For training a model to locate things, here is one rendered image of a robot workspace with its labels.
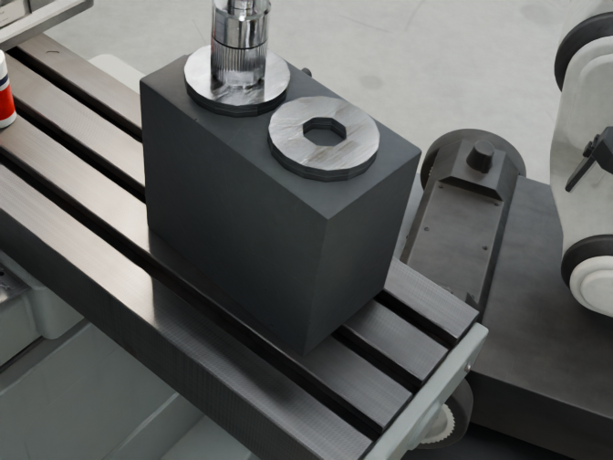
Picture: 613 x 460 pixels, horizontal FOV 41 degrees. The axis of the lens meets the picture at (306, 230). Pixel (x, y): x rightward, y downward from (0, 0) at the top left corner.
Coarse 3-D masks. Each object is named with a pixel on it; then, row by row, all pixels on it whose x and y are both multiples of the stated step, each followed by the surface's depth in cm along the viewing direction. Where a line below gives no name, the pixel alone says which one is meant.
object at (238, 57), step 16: (224, 32) 64; (240, 32) 64; (256, 32) 64; (224, 48) 65; (240, 48) 65; (256, 48) 65; (224, 64) 66; (240, 64) 66; (256, 64) 67; (224, 80) 67; (240, 80) 67; (256, 80) 68
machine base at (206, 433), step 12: (204, 420) 150; (192, 432) 148; (204, 432) 149; (216, 432) 149; (180, 444) 147; (192, 444) 147; (204, 444) 147; (216, 444) 147; (228, 444) 148; (240, 444) 148; (168, 456) 145; (180, 456) 145; (192, 456) 145; (204, 456) 146; (216, 456) 146; (228, 456) 146; (240, 456) 146; (252, 456) 147
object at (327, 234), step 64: (192, 64) 69; (192, 128) 67; (256, 128) 67; (320, 128) 67; (384, 128) 68; (192, 192) 73; (256, 192) 65; (320, 192) 62; (384, 192) 66; (192, 256) 79; (256, 256) 71; (320, 256) 64; (384, 256) 75; (320, 320) 72
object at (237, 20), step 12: (216, 0) 64; (264, 0) 65; (216, 12) 63; (228, 12) 63; (240, 12) 63; (252, 12) 63; (264, 12) 64; (228, 24) 63; (240, 24) 63; (252, 24) 63
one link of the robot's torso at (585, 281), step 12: (588, 264) 116; (600, 264) 115; (612, 264) 114; (576, 276) 118; (588, 276) 117; (600, 276) 116; (612, 276) 115; (576, 288) 120; (588, 288) 118; (600, 288) 117; (612, 288) 116; (588, 300) 119; (600, 300) 119; (612, 300) 118; (600, 312) 122; (612, 312) 120
